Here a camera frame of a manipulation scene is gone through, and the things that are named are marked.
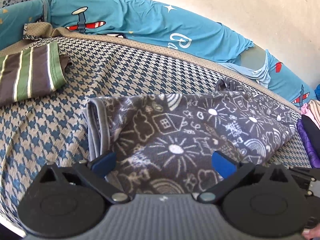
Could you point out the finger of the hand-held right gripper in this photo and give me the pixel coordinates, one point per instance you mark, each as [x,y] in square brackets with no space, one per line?
[303,172]

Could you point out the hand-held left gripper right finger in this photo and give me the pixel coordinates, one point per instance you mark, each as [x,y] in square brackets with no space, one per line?
[222,166]

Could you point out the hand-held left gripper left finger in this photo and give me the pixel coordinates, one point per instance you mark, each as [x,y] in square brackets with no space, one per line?
[103,164]

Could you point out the grey printed fleece jacket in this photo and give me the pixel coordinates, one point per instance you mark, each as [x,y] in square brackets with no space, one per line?
[190,135]

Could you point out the person's right hand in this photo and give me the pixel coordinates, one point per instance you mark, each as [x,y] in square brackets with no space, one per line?
[312,233]

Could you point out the purple folded garment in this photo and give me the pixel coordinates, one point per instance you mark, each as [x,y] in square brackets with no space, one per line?
[307,142]

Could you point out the black folded garment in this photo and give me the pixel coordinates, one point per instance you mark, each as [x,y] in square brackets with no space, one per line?
[312,130]

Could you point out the beige striped knit garment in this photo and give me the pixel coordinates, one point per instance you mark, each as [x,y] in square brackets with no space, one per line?
[315,112]

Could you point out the pink cloth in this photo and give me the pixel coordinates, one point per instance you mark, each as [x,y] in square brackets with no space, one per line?
[305,109]

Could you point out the houndstooth bed cover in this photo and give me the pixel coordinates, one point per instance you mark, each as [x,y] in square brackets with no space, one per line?
[50,130]

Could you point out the blue jacket with dark lining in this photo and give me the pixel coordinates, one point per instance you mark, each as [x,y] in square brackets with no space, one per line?
[317,89]

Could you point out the light blue printed cloth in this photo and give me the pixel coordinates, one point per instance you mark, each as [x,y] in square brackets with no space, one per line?
[252,73]

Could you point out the green striped folded garment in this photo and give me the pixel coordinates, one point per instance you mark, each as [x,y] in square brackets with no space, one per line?
[30,72]

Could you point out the teal star print cushion cover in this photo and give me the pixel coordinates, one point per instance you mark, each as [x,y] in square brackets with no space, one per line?
[150,22]

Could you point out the teal triangle print cushion cover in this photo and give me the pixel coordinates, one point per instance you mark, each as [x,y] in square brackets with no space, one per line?
[20,22]

